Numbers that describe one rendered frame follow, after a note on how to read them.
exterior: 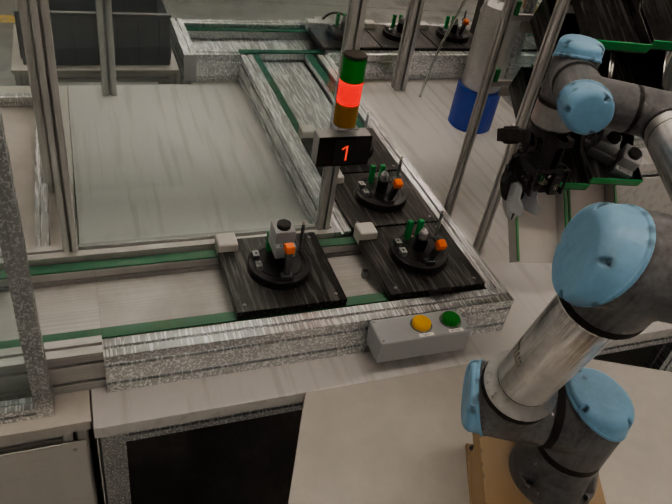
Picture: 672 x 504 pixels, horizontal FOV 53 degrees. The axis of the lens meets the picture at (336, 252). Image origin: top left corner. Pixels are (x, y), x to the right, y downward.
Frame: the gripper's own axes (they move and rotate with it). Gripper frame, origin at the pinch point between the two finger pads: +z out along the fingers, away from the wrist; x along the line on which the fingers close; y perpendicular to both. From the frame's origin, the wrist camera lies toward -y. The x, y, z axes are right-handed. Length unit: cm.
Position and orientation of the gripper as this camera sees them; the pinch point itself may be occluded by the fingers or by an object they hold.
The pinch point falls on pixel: (510, 211)
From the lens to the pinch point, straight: 135.3
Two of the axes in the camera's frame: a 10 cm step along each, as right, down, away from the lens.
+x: 9.4, -0.9, 3.4
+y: 3.2, 6.2, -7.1
